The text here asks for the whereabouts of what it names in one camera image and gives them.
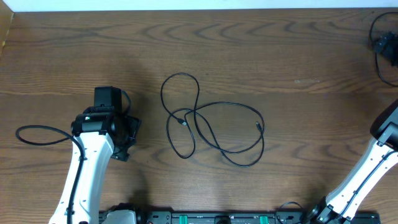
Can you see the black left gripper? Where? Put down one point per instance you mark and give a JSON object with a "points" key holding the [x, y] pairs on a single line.
{"points": [[132, 134]]}

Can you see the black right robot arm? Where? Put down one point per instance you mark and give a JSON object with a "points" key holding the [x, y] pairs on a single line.
{"points": [[341, 205]]}

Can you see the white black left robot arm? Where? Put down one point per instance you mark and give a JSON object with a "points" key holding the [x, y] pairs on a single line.
{"points": [[102, 132]]}

